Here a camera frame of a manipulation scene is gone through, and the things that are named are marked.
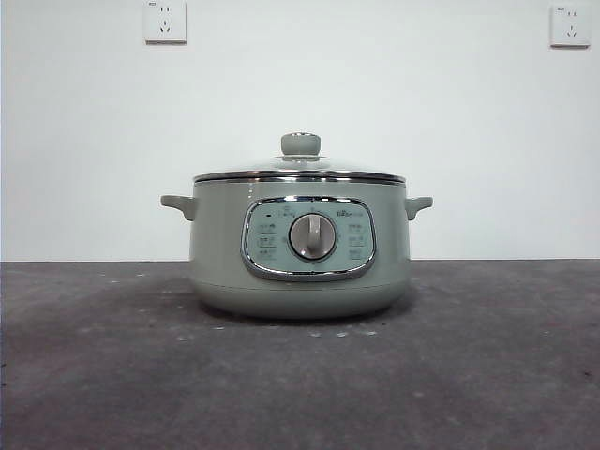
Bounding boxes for glass lid with green knob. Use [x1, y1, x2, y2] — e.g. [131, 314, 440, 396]
[193, 132, 408, 185]

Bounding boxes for pale green electric cooking pot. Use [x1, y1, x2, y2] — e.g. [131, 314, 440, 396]
[159, 176, 434, 322]

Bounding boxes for white wall socket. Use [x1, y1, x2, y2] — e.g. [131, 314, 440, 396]
[549, 5, 592, 49]
[143, 0, 188, 46]

